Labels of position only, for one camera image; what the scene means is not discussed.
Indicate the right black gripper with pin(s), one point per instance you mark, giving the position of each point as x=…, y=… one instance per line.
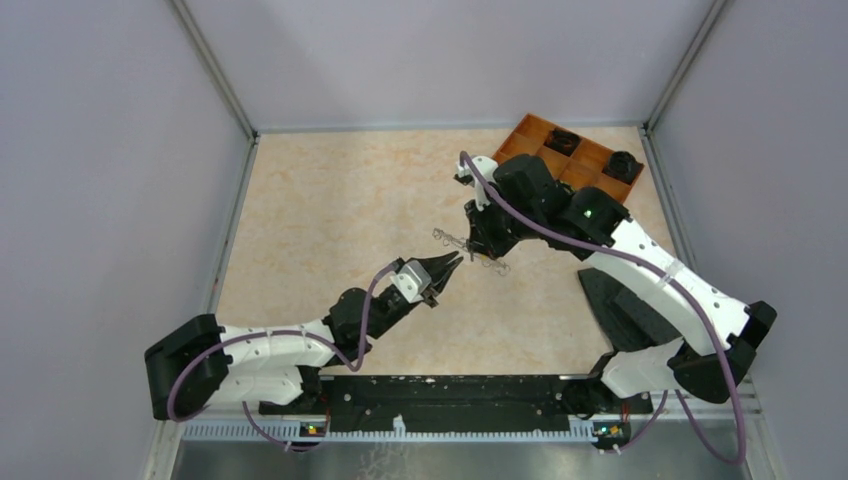
x=480, y=240

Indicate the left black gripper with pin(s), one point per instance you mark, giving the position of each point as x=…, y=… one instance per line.
x=435, y=266

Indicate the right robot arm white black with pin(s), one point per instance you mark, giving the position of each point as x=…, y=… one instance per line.
x=716, y=336

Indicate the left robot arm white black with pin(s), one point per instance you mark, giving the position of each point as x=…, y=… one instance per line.
x=203, y=363

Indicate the orange compartment tray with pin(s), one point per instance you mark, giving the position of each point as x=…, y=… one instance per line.
x=582, y=169

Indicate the black rolled item top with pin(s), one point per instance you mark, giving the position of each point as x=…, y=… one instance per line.
x=562, y=141

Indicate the black rolled item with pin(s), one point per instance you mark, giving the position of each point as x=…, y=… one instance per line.
x=623, y=167
x=562, y=141

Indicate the black rolled item right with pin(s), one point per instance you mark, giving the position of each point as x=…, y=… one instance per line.
x=623, y=167

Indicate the black foam mat lower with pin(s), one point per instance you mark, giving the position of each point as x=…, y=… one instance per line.
x=629, y=323

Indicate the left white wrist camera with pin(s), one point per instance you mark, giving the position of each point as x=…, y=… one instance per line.
x=408, y=280

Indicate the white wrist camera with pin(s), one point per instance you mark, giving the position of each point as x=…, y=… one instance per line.
x=476, y=171
x=408, y=280

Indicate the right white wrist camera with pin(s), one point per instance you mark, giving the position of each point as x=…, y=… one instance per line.
x=476, y=171

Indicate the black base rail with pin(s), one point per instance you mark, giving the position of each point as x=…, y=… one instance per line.
x=457, y=404

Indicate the grey slotted cable duct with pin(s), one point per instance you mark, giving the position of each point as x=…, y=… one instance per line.
x=592, y=431

